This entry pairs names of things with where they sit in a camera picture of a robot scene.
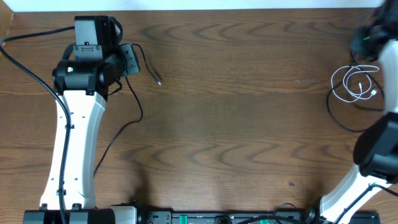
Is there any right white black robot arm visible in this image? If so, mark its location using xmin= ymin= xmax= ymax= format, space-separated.
xmin=306 ymin=0 xmax=397 ymax=223

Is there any black usb cable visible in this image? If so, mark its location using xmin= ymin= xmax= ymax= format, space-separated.
xmin=93 ymin=43 xmax=163 ymax=178
xmin=326 ymin=51 xmax=386 ymax=133

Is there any white usb cable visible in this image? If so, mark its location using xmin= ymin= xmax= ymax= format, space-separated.
xmin=330 ymin=64 xmax=381 ymax=103

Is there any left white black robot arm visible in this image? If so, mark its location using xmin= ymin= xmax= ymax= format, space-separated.
xmin=23 ymin=16 xmax=141 ymax=223

